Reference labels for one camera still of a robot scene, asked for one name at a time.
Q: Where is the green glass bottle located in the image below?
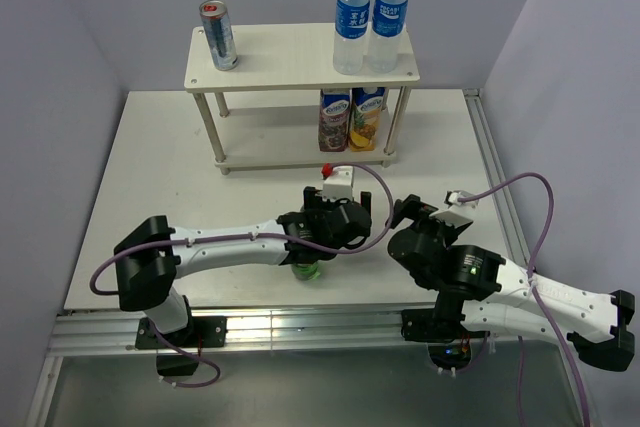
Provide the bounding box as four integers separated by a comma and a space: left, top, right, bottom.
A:
291, 262, 320, 281

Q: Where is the aluminium side rail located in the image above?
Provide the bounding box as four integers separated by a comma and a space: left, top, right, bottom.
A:
463, 89, 595, 426

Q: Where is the yellow pineapple juice carton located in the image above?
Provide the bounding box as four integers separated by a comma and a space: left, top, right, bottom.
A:
348, 87, 386, 152

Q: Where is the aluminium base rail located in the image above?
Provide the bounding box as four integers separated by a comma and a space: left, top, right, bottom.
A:
29, 299, 531, 427

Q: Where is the purple grape juice carton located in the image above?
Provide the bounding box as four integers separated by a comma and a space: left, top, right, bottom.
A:
318, 89, 351, 152

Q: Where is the white two-tier wooden shelf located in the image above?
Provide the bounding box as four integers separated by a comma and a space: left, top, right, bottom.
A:
184, 23, 420, 175

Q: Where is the silver drink can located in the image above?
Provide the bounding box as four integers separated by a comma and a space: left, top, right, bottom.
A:
199, 0, 238, 71

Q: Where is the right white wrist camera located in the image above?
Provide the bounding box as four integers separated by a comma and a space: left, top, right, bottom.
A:
429, 190, 479, 228

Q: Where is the blue-label water bottle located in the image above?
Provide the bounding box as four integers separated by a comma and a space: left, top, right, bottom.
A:
367, 0, 408, 73
333, 0, 370, 75

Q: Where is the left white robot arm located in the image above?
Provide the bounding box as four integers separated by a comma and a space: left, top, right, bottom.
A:
114, 187, 372, 347

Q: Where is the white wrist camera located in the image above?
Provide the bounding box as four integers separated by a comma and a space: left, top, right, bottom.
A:
429, 190, 479, 228
321, 163, 354, 201

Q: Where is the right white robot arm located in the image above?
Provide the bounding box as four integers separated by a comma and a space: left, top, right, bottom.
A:
387, 192, 635, 372

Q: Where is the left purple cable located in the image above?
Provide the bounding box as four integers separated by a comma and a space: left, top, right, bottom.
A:
89, 162, 396, 388

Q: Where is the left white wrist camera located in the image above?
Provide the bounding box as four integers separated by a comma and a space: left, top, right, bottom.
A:
321, 163, 354, 201

